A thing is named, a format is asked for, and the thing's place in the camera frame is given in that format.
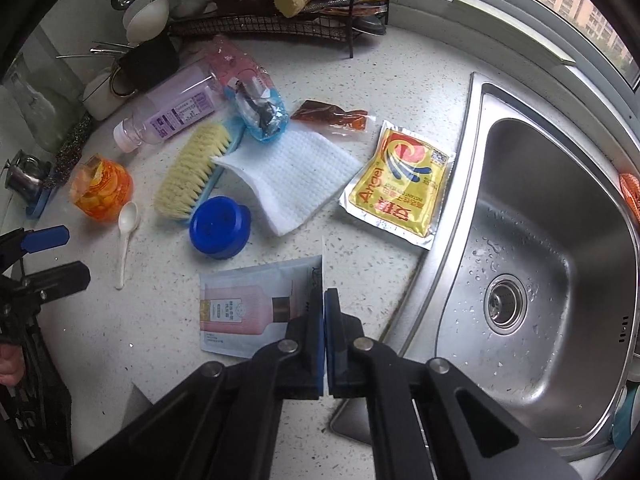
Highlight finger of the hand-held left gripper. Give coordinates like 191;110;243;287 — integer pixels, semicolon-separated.
20;261;92;306
0;226;71;266

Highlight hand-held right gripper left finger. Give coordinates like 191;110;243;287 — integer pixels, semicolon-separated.
65;287;327;480

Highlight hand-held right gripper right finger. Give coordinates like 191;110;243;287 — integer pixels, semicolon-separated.
325;287;583;480

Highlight orange jelly cup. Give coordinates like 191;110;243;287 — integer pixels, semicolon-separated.
69;155;134;222

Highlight yellow foil packet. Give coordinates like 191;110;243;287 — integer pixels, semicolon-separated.
339;120;456;251

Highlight white textured cloth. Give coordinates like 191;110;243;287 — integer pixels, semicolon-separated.
211;129;362;237

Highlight snack wrappers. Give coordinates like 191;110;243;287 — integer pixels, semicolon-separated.
113;62;221;153

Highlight blue plastic wrapper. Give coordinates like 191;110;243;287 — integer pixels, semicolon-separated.
224;76;291;142

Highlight person's left hand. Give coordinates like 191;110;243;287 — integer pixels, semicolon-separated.
0;342;26;387

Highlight small metal cup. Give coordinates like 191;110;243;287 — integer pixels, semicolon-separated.
5;152;54;204

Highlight white plastic spoon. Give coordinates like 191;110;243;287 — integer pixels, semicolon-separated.
114;201;140;290

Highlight sparkly dish scourer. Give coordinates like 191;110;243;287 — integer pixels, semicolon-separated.
52;110;96;187

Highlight clear glass pitcher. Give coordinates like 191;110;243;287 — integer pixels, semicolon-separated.
0;55;76;154

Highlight white mug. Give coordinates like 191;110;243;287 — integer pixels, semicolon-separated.
82;67;139;121

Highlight blue plastic lid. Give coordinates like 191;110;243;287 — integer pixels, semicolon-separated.
189;196;252;260

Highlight blue scrub brush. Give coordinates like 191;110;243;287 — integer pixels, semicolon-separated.
154;115;246;222

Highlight sink drain strainer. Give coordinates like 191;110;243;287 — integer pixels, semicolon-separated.
484;274;529;334

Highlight metal utensil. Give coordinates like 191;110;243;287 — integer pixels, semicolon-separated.
55;40;136;62

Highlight black cup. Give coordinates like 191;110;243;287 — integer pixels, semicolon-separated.
117;35;181;94

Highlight brown sauce packet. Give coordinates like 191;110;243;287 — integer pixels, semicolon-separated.
290;99;377;136

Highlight stainless steel sink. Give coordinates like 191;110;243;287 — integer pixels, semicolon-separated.
400;72;640;466

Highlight white bowl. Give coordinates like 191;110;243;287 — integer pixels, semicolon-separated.
122;0;171;45

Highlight teal plastic basin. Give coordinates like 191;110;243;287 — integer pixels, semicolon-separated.
612;385;640;452

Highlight orange cloth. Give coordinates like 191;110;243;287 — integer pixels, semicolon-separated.
619;172;640;227

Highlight window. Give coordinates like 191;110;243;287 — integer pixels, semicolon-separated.
400;0;640;102

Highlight black wire rack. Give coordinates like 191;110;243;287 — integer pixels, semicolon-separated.
167;0;391;59

